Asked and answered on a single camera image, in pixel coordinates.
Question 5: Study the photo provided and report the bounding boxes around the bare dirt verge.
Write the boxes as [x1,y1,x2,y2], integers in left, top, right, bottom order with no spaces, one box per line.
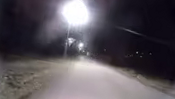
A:
[0,47,75,99]

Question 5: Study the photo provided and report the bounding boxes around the street lamp pole with sign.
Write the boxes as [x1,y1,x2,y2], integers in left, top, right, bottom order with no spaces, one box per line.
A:
[61,0,84,59]

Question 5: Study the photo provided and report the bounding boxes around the dirt verge strip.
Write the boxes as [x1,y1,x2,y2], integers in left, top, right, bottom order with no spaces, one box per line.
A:
[113,65,175,99]

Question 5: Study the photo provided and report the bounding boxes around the pale paved path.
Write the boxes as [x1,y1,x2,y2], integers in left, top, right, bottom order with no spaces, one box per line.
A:
[16,48,175,99]

